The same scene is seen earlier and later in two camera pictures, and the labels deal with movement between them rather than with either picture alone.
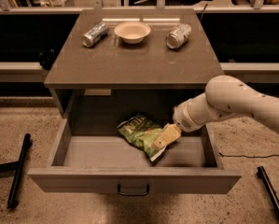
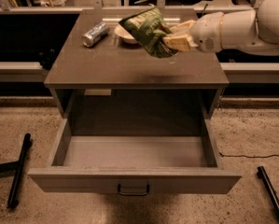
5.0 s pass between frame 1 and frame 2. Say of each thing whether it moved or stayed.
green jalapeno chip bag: moved
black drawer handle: stayed
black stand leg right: stayed
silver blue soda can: stayed
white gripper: moved
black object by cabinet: stayed
